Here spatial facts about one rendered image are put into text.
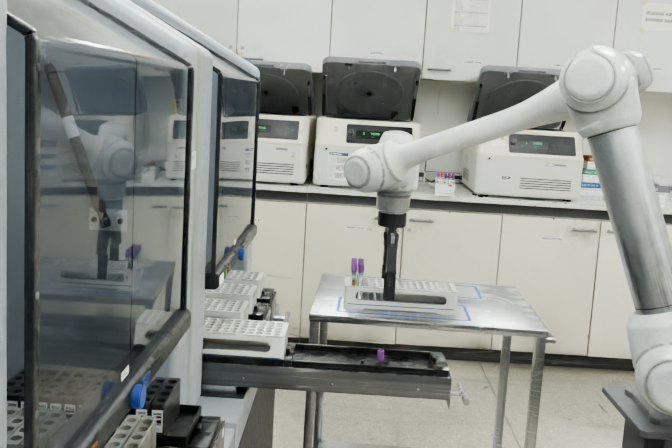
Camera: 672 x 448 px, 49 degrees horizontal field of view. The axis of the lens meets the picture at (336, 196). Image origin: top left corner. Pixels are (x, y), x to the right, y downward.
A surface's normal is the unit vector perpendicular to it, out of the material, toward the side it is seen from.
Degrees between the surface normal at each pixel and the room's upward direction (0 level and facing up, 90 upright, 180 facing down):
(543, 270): 90
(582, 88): 80
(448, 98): 90
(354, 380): 90
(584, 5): 90
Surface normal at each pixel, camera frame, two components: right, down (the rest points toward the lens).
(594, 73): -0.50, -0.01
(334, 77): -0.05, 0.86
